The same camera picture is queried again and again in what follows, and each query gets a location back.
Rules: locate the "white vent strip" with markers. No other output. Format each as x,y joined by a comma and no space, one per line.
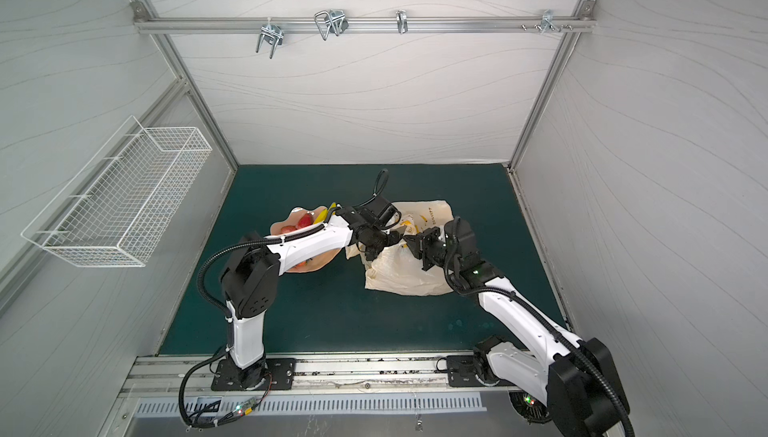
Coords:
323,404

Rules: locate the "red apple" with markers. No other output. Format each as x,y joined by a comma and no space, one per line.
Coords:
305,221

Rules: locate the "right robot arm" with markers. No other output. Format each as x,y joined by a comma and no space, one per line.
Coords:
574,381

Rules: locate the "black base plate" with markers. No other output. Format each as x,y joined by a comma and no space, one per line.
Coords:
276,373
466,371

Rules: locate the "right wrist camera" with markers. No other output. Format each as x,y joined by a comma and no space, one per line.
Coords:
460,242

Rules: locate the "aluminium cross rail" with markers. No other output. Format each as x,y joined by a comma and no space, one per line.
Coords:
357,25

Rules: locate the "metal u-bolt clamp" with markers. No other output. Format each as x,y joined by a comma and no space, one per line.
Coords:
270,37
331,22

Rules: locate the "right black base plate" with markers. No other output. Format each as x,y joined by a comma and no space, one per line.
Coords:
466,371

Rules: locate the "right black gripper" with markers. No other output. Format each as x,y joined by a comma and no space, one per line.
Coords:
422,245

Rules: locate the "metal U-bolt clamp middle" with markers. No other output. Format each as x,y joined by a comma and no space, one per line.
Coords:
331,22

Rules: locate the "metal hook clamp right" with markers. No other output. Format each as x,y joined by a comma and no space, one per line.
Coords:
547,24

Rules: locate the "white wire basket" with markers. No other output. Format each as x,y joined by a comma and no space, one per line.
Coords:
113,212

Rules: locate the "metal U-bolt clamp left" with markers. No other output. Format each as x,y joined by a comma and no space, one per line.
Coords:
270,37

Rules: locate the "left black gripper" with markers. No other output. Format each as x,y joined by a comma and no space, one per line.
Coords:
395,236

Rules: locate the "green table mat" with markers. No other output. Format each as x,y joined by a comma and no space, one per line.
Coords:
331,310

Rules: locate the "banana print plastic bag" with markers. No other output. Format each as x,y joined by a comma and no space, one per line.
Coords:
395,270

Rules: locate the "yellow banana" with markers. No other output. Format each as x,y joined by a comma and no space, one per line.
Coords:
321,213

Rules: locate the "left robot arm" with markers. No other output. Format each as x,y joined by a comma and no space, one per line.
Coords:
251,279

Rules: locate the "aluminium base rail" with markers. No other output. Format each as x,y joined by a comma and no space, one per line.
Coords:
327,373

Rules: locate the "small metal bracket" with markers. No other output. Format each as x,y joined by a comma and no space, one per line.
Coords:
401,22

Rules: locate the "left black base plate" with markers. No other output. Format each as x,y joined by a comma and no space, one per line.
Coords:
276,373

